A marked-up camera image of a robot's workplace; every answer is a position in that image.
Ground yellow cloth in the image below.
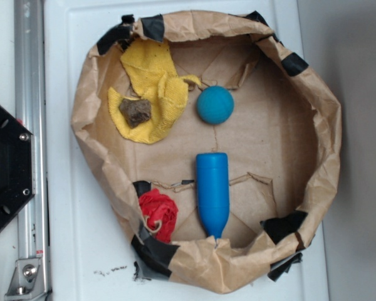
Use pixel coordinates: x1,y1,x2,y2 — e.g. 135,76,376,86
108,38,201,144

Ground red crumpled cloth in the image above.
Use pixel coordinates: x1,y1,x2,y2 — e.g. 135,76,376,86
138,189,179,243

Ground blue plastic bottle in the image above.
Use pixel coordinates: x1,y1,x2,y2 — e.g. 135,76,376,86
196,152,229,240

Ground brown rock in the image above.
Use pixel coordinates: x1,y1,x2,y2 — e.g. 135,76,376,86
118,98,152,129

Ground teal blue ball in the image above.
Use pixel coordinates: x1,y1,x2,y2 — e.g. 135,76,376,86
196,86,234,125

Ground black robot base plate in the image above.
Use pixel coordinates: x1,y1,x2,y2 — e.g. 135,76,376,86
0,105,34,232

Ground aluminium rail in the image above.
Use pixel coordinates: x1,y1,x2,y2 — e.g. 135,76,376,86
14,1,53,300

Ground metal corner bracket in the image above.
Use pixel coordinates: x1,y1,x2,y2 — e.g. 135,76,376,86
4,258,44,300

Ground brown paper bag tray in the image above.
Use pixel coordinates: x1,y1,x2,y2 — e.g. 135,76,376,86
71,11,342,293

